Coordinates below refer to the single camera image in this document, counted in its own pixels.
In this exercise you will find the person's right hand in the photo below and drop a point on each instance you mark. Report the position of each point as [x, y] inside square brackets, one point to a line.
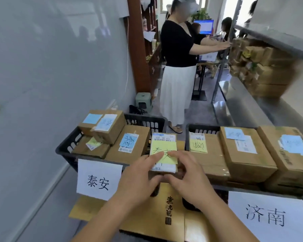
[194, 181]

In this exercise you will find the person's left hand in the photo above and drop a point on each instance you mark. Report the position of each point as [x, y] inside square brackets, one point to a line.
[133, 178]

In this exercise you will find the person's left thumb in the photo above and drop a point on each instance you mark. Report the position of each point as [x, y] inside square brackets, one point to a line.
[157, 181]

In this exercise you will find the person's right thumb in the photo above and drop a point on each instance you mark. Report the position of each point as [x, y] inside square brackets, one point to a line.
[173, 181]

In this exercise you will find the yellow sticky note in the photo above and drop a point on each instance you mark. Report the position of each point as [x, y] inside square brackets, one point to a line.
[157, 148]

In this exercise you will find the small labelled cardboard box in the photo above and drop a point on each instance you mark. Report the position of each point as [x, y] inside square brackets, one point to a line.
[164, 138]

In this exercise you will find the person's left forearm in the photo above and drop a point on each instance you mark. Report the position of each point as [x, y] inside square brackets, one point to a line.
[108, 221]

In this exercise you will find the person's right forearm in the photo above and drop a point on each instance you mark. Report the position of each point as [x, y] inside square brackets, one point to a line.
[222, 219]

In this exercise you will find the cardboard carton with black print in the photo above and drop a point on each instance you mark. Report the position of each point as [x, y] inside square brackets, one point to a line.
[146, 219]

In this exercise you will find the cardboard box, yellow-green note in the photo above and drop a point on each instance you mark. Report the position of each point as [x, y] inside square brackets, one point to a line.
[212, 158]

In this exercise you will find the large cardboard box, blue note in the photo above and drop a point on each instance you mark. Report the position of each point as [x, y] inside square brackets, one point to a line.
[141, 138]

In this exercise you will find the black plastic crate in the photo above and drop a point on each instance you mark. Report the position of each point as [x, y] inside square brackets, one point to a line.
[65, 151]
[193, 128]

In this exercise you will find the small cardboard box, blue note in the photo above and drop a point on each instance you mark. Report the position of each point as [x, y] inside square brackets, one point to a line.
[111, 133]

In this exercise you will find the plain cardboard carton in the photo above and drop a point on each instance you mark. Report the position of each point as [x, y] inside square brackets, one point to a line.
[85, 209]

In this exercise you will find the green plastic stool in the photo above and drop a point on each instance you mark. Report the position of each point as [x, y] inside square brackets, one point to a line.
[143, 100]

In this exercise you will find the flat cardboard box, green note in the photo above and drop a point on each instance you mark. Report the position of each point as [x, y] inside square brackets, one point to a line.
[80, 148]

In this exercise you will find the large white paper sign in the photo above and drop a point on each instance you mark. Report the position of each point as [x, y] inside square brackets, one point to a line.
[267, 219]

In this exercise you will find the wooden desk with black stand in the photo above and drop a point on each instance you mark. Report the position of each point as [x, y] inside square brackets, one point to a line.
[204, 73]

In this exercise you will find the wide cardboard box, blue note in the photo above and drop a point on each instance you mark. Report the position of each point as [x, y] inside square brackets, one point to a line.
[290, 168]

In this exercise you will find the brown wooden shelf cabinet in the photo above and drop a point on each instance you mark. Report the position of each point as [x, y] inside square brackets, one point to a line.
[138, 47]

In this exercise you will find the stack of cardboard boxes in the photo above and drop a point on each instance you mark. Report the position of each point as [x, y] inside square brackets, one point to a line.
[265, 70]

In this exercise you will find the computer monitor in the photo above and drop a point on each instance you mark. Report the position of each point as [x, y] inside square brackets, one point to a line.
[204, 27]

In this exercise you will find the green potted plant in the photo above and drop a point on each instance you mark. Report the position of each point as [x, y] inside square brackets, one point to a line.
[200, 14]

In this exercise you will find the grey metal shelf rack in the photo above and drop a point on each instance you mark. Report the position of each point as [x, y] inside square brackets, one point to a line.
[267, 37]

